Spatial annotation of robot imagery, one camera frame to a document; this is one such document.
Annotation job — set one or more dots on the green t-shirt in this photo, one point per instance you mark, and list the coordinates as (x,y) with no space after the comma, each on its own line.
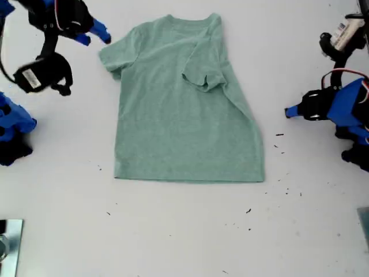
(173,130)

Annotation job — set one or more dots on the large steel plate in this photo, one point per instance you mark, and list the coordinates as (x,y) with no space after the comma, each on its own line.
(13,248)

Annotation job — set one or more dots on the black camera stalk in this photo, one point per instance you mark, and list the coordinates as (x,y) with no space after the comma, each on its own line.
(328,50)
(62,72)

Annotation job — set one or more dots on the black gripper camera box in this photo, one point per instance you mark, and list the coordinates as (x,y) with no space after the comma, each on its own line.
(31,76)

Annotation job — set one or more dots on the silver gripper camera box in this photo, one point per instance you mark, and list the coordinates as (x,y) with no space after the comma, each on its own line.
(344,34)

